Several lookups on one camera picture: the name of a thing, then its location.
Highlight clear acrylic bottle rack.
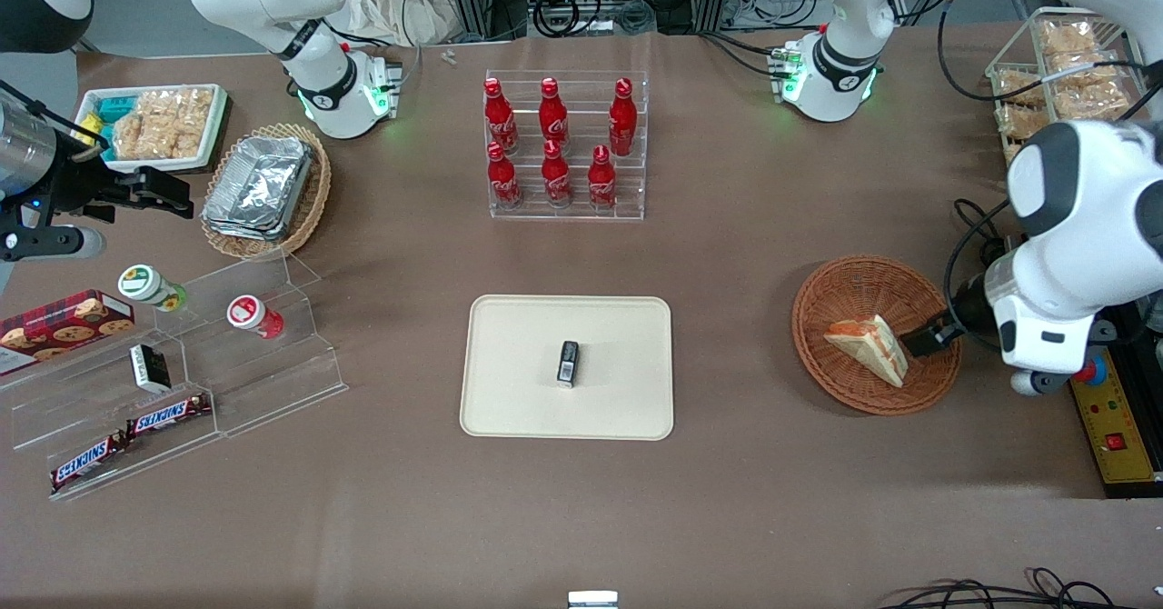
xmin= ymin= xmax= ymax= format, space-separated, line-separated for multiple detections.
xmin=483 ymin=69 xmax=650 ymax=222

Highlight beige cloth bag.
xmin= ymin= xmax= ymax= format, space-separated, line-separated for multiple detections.
xmin=343 ymin=0 xmax=466 ymax=47

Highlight yellow control box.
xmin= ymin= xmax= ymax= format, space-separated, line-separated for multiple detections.
xmin=1067 ymin=373 xmax=1163 ymax=488

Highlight black countertop appliance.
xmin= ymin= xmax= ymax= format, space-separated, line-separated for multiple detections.
xmin=1090 ymin=293 xmax=1163 ymax=501

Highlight red plaid cookie box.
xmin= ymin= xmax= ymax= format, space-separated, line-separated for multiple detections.
xmin=0 ymin=289 xmax=136 ymax=376

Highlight brown round wicker basket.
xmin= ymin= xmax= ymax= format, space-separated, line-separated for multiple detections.
xmin=790 ymin=255 xmax=963 ymax=417

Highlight light oval wicker basket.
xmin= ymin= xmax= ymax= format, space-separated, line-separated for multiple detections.
xmin=199 ymin=122 xmax=333 ymax=261

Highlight black appliance power cable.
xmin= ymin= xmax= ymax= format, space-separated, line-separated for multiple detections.
xmin=943 ymin=198 xmax=1011 ymax=355

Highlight small black white box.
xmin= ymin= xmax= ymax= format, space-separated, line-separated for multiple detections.
xmin=128 ymin=343 xmax=173 ymax=394

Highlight white rectangular snack tray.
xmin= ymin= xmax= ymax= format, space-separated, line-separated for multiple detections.
xmin=74 ymin=83 xmax=229 ymax=175

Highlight black cables at table edge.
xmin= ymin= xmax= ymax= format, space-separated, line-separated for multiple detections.
xmin=880 ymin=567 xmax=1163 ymax=609

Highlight Snickers chocolate bar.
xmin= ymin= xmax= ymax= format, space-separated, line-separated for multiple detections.
xmin=49 ymin=431 xmax=129 ymax=493
xmin=124 ymin=393 xmax=213 ymax=438

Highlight green lidded cup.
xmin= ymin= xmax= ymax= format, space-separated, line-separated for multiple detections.
xmin=117 ymin=264 xmax=188 ymax=313

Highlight triangular sandwich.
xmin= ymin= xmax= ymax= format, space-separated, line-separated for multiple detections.
xmin=823 ymin=314 xmax=910 ymax=389

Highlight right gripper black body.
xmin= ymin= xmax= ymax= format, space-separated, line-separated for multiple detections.
xmin=38 ymin=158 xmax=139 ymax=225

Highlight clear acrylic stepped shelf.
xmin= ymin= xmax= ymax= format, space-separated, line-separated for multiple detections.
xmin=0 ymin=249 xmax=349 ymax=503

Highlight red lidded cup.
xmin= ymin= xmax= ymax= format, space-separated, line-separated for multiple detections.
xmin=226 ymin=294 xmax=285 ymax=340

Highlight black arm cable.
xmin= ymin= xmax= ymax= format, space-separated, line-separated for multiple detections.
xmin=936 ymin=0 xmax=1163 ymax=128

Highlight beige plastic tray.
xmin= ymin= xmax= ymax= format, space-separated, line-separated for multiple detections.
xmin=459 ymin=295 xmax=675 ymax=442

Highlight clear bag of rice crackers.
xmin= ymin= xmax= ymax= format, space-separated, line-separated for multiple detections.
xmin=110 ymin=88 xmax=215 ymax=161

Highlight red cola bottle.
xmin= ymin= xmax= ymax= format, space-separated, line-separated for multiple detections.
xmin=608 ymin=77 xmax=639 ymax=158
xmin=483 ymin=77 xmax=520 ymax=156
xmin=538 ymin=76 xmax=572 ymax=150
xmin=587 ymin=145 xmax=619 ymax=211
xmin=486 ymin=142 xmax=524 ymax=211
xmin=541 ymin=139 xmax=575 ymax=208

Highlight white wire rack basket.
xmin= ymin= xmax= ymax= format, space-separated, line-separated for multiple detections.
xmin=985 ymin=6 xmax=1163 ymax=170

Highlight stacked aluminium foil trays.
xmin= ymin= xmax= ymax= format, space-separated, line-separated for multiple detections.
xmin=201 ymin=135 xmax=315 ymax=243

